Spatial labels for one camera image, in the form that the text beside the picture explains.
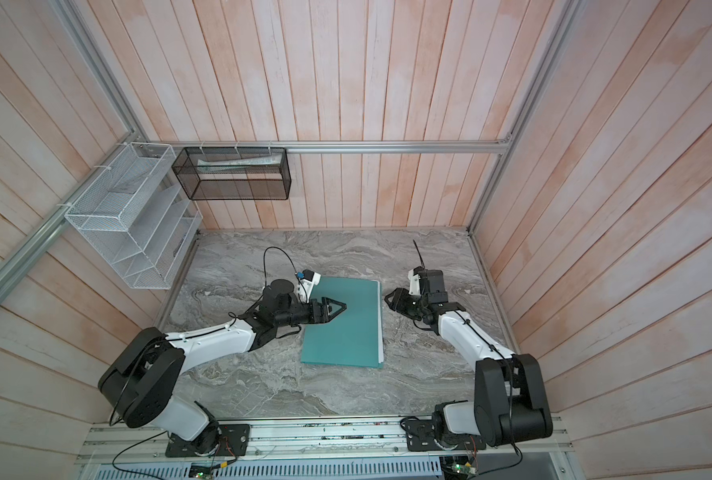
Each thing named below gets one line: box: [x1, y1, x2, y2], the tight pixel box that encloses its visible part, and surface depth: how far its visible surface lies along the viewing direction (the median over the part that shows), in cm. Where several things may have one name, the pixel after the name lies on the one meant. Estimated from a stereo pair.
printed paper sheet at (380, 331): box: [377, 281, 385, 363], surface depth 93 cm
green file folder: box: [300, 276, 383, 369], surface depth 89 cm
